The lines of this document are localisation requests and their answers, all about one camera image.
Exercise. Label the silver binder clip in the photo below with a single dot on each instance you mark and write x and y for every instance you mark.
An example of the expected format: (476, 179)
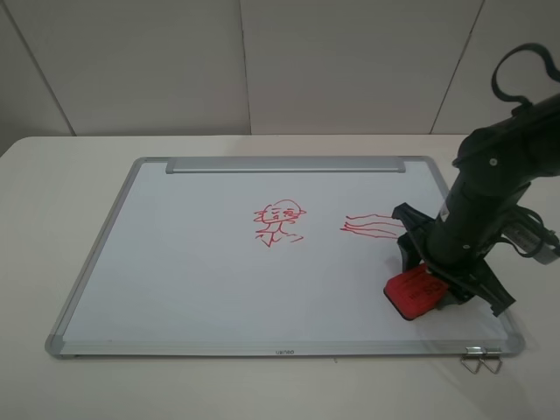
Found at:
(491, 359)
(471, 359)

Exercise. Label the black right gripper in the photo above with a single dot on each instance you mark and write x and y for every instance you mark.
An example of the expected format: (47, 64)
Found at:
(454, 246)

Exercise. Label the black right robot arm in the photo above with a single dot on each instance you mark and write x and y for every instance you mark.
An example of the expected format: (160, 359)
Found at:
(498, 163)

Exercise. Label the silver binder clip right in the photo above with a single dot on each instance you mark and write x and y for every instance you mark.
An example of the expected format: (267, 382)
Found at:
(491, 359)

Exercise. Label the red whiteboard eraser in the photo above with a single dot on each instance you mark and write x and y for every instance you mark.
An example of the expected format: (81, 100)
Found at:
(415, 292)

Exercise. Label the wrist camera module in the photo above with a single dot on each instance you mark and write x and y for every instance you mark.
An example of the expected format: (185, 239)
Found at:
(526, 232)

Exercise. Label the white whiteboard with aluminium frame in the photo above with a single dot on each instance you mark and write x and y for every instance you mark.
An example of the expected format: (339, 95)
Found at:
(264, 256)

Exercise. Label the silver binder clip left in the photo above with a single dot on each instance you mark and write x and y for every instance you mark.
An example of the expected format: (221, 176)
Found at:
(471, 359)

